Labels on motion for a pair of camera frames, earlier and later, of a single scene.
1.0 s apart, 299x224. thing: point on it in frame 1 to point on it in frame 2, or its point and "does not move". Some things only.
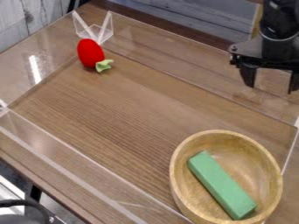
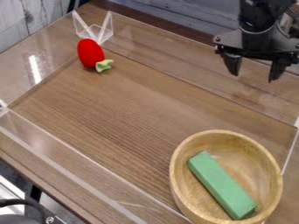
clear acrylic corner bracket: [94, 31] does not move
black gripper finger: [248, 73] to [234, 62]
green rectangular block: [220, 185] does not move
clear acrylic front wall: [71, 177] does not move
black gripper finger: [294, 81] to [278, 66]
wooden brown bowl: [250, 163] does not move
